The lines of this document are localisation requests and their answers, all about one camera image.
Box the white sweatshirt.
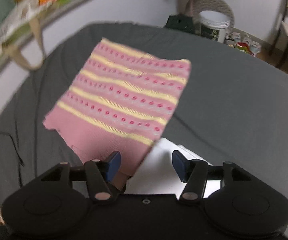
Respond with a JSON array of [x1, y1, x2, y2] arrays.
[[123, 137, 222, 198]]

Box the pink striped folded sweater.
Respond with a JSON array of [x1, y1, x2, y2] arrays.
[[43, 38, 191, 189]]

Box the dark grey bed sheet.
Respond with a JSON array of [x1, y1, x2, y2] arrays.
[[0, 22, 288, 240]]

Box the colourful items on floor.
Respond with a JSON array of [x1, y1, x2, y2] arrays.
[[224, 32, 261, 57]]

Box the dark green bag on floor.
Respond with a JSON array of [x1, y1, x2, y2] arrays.
[[164, 14, 195, 34]]

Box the white plastic bucket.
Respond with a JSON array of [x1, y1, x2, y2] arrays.
[[199, 10, 231, 43]]

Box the beige canvas tote bag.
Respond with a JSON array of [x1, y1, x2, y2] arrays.
[[0, 0, 46, 71]]

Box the grey bumpy round stool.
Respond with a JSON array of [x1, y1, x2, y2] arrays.
[[184, 0, 235, 32]]

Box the black cable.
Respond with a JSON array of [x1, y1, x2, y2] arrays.
[[0, 132, 25, 188]]

